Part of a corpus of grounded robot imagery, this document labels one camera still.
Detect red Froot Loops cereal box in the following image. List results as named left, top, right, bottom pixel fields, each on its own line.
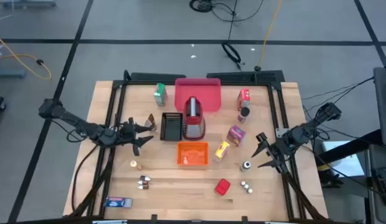
left=236, top=88, right=252, bottom=111

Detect yellow cereal box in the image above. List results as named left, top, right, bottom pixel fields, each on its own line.
left=213, top=140, right=230, bottom=164

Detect black keyboard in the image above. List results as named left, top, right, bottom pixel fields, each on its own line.
left=371, top=166, right=386, bottom=207

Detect black coiled hanging cable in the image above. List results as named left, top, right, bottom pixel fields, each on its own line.
left=220, top=0, right=243, bottom=71

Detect red-lidded patterned paprika tin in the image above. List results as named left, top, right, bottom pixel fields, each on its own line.
left=214, top=178, right=231, bottom=196

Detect black flat panel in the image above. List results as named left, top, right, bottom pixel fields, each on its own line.
left=129, top=72, right=187, bottom=82

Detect green cereal box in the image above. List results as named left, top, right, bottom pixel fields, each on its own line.
left=153, top=82, right=168, bottom=106

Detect purple spice bottle black cap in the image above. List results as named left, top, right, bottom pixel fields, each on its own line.
left=237, top=106, right=251, bottom=124

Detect black floor cables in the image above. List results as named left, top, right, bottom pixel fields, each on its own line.
left=301, top=76, right=375, bottom=114

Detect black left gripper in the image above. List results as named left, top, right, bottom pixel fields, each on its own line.
left=117, top=117, right=155, bottom=156

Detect red plastic bin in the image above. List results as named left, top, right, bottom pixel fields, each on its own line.
left=174, top=77, right=222, bottom=113

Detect yellow hanging cable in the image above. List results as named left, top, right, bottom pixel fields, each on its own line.
left=257, top=0, right=283, bottom=72

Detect black plastic basket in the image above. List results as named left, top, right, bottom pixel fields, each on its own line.
left=159, top=111, right=184, bottom=141

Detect purple Raisin Bran cereal box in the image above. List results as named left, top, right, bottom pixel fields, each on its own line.
left=226, top=124, right=247, bottom=147

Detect black beam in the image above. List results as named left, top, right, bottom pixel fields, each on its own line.
left=314, top=129, right=384, bottom=166

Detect black aluminium table frame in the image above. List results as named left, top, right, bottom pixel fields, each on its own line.
left=67, top=70, right=331, bottom=223

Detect grey floor bar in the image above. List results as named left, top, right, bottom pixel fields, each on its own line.
left=0, top=0, right=57, bottom=9
left=0, top=68, right=27, bottom=78

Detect blue carton box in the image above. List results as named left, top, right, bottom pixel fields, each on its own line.
left=105, top=196, right=133, bottom=208

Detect orange plastic basket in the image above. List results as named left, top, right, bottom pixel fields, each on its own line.
left=176, top=141, right=210, bottom=166

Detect black and yellow floor object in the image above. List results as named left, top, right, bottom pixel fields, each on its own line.
left=317, top=164, right=345, bottom=189

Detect yellow floor cable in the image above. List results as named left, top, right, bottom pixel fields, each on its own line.
left=0, top=32, right=52, bottom=80

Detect black perforated panel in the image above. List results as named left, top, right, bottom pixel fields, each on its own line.
left=206, top=70, right=286, bottom=84

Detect black floor cable bundle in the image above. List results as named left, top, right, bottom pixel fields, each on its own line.
left=189, top=0, right=265, bottom=23

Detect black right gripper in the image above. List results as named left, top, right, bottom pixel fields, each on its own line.
left=251, top=132, right=293, bottom=174

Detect grey cabinet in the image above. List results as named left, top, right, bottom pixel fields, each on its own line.
left=372, top=66, right=386, bottom=147

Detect white box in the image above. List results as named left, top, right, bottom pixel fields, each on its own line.
left=322, top=140, right=365, bottom=178

